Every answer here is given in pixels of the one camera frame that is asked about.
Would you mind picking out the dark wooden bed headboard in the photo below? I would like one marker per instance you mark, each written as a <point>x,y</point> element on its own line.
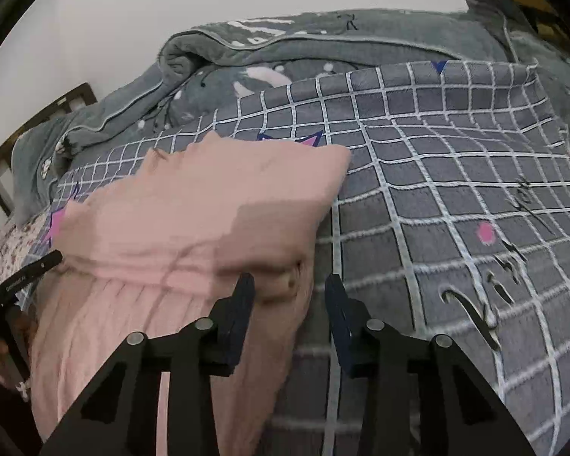
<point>52,104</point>

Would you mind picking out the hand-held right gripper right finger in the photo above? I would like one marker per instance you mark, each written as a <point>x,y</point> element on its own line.
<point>337,308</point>

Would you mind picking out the pink knit sweater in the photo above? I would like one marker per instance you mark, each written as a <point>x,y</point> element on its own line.
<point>171,209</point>

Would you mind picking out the floral bed sheet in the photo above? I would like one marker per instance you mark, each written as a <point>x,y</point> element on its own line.
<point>14,247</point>

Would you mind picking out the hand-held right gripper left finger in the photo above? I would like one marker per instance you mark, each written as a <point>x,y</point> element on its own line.
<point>241,304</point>

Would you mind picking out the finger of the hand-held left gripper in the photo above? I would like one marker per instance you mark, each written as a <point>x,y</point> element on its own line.
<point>38,268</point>

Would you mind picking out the grey floral quilt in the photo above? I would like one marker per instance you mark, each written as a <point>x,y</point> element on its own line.
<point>313,42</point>

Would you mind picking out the grey checkered star blanket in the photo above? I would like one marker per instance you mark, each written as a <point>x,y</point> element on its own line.
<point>432,199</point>

